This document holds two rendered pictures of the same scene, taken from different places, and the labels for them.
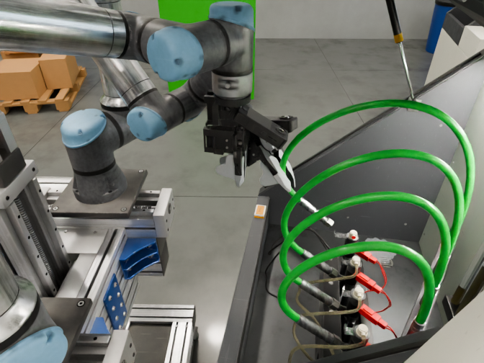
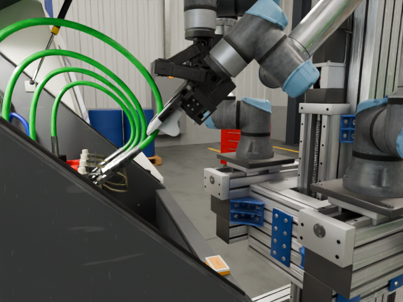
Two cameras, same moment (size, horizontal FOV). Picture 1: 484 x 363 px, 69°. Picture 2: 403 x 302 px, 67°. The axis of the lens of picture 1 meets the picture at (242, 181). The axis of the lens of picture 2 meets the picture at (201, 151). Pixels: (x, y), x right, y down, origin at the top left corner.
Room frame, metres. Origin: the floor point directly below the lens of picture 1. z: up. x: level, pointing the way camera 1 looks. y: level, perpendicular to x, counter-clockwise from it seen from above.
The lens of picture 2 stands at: (1.29, -0.35, 1.27)
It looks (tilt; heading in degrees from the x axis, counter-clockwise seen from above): 10 degrees down; 150
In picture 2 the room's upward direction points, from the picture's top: straight up
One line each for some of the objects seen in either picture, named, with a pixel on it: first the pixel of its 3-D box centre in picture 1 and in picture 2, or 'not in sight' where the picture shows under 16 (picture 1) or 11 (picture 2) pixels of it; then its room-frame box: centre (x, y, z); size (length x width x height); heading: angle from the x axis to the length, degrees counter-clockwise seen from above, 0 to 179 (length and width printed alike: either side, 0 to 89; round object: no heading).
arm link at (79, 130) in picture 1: (89, 138); (382, 125); (0.86, 0.42, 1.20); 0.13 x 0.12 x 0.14; 148
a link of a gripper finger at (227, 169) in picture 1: (229, 171); not in sight; (0.63, 0.03, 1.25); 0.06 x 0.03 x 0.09; 79
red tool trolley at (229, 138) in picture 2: not in sight; (244, 147); (-2.69, 2.77, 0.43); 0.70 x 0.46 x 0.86; 24
